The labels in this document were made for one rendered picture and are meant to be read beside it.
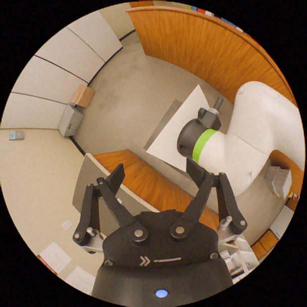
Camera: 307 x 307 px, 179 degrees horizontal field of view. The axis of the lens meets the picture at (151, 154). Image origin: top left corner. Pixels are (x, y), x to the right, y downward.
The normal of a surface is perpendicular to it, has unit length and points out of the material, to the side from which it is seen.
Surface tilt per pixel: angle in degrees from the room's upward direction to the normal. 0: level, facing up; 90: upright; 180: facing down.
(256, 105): 54
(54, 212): 90
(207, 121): 35
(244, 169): 47
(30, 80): 90
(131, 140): 0
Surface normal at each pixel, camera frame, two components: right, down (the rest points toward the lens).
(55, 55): 0.79, 0.61
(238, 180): -0.87, 0.24
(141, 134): -0.18, 0.11
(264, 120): -0.73, 0.37
